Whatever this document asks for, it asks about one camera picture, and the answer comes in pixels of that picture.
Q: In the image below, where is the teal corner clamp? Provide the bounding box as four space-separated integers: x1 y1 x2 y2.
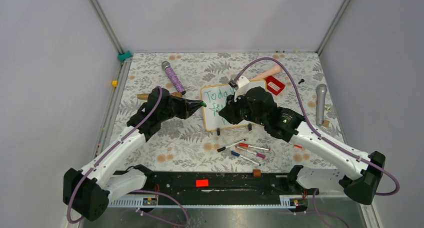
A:
117 51 133 62

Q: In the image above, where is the yellow small cube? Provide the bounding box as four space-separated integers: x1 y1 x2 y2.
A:
111 80 118 88

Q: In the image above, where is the orange cylinder block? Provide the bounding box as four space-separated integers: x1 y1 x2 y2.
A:
252 169 262 177

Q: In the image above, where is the silver toy microphone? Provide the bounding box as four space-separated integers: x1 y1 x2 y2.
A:
315 84 328 126

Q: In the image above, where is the black whiteboard marker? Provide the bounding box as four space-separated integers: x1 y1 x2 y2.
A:
217 139 245 152

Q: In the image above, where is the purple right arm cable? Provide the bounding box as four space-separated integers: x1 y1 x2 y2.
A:
230 57 401 228

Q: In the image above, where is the yellow framed whiteboard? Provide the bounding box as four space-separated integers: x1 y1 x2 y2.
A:
200 84 248 131

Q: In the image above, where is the cable duct rail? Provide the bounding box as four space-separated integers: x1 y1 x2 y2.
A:
108 195 309 209

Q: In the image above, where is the floral tablecloth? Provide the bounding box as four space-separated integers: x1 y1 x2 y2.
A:
110 53 332 172

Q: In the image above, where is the red whiteboard marker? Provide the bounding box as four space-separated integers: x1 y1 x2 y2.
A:
238 143 270 151

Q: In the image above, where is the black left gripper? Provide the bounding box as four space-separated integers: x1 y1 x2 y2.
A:
159 95 203 122

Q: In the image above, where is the red tape patch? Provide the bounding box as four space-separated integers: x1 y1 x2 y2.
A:
195 179 209 188

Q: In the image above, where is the blue whiteboard marker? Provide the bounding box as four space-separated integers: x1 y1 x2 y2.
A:
230 150 261 166

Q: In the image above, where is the red square frame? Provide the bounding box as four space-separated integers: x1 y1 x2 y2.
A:
265 76 286 96

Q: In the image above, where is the purple glitter toy microphone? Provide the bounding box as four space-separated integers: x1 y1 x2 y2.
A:
161 61 186 95

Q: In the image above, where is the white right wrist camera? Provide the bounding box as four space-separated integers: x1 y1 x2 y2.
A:
229 75 250 102

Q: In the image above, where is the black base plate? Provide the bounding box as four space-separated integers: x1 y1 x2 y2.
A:
142 170 314 201

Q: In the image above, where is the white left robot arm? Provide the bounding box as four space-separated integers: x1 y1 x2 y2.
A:
62 86 206 224

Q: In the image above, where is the pink toy microphone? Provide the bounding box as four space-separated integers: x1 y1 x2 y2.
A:
250 65 282 81

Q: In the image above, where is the small tan wooden block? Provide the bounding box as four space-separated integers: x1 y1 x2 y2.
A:
322 120 330 127

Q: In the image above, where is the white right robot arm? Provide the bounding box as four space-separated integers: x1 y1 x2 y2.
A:
218 87 386 205

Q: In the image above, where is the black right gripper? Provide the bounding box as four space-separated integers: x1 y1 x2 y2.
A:
219 91 267 126

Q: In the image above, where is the magenta whiteboard marker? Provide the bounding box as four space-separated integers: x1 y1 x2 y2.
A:
237 146 266 159

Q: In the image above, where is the gold toy microphone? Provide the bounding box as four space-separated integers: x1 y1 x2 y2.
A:
137 92 183 100

